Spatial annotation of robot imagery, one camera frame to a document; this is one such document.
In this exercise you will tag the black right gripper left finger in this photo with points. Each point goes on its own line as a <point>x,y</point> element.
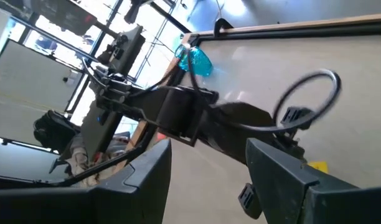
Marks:
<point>115,205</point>

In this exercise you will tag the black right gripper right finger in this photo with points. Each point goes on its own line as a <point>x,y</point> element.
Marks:
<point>302,202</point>

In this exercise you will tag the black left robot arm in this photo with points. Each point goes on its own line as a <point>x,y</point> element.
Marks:
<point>178,115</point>

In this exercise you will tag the blue glass vase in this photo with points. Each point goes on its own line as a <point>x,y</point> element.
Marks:
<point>198,62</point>

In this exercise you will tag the yellow tape tag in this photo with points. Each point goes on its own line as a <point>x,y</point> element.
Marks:
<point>318,167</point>

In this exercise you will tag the black table clamp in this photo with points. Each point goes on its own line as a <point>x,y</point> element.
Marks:
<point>218,25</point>

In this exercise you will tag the black computer monitor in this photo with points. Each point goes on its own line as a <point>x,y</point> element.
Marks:
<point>131,49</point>

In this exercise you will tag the black aluminium table frame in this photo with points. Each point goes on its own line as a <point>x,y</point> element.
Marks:
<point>302,31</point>

